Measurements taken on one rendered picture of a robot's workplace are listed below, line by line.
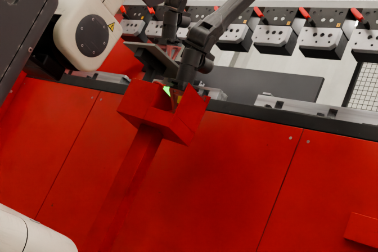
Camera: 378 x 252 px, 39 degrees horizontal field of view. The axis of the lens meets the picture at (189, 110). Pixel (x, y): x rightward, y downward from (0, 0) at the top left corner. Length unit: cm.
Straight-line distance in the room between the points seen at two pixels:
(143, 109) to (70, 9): 45
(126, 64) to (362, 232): 203
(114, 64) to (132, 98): 144
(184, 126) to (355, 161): 51
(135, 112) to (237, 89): 116
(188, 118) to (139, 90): 17
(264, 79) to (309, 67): 457
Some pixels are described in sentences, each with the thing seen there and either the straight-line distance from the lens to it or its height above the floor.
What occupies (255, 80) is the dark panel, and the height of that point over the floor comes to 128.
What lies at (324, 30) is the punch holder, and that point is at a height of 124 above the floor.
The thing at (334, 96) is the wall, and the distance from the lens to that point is 684.
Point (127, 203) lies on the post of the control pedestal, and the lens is 161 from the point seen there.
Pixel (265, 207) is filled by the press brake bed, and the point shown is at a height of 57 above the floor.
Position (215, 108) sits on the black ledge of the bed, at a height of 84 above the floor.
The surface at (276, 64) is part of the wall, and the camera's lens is 741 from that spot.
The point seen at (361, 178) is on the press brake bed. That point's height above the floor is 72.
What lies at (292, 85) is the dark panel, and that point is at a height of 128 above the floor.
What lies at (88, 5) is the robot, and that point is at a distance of 130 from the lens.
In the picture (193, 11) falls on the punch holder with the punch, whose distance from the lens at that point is 234.
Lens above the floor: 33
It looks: 15 degrees up
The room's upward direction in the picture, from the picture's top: 25 degrees clockwise
